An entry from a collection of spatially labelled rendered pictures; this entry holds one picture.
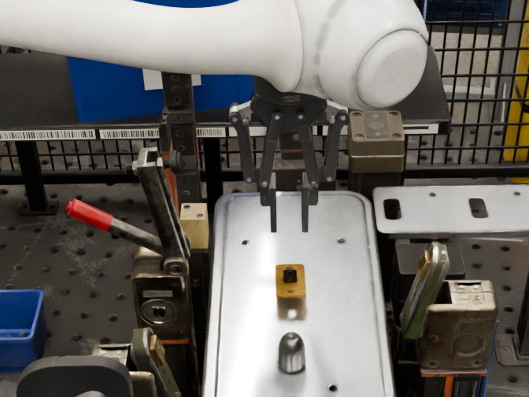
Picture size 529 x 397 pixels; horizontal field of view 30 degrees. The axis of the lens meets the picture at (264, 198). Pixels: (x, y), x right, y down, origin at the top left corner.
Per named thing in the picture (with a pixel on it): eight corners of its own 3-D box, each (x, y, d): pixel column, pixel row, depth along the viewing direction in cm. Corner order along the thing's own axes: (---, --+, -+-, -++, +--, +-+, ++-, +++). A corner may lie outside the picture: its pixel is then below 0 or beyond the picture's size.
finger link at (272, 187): (275, 188, 114) (269, 188, 114) (276, 233, 119) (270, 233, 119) (275, 172, 117) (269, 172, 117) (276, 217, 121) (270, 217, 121)
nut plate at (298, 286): (306, 297, 122) (306, 288, 122) (275, 298, 122) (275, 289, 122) (303, 265, 130) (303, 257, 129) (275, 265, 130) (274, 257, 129)
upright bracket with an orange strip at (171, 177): (194, 387, 153) (167, 124, 121) (186, 387, 153) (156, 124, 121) (196, 372, 155) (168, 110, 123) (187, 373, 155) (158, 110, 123)
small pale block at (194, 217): (220, 400, 151) (205, 219, 128) (197, 400, 151) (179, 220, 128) (221, 382, 153) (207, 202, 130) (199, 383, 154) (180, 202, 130)
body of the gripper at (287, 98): (247, 76, 102) (249, 148, 108) (330, 75, 102) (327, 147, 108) (249, 38, 108) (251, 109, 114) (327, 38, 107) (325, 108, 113)
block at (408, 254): (454, 417, 147) (475, 282, 129) (379, 417, 148) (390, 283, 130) (445, 368, 155) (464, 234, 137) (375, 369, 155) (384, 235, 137)
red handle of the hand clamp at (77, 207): (186, 262, 121) (68, 210, 116) (177, 273, 122) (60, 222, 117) (188, 239, 124) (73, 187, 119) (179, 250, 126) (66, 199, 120)
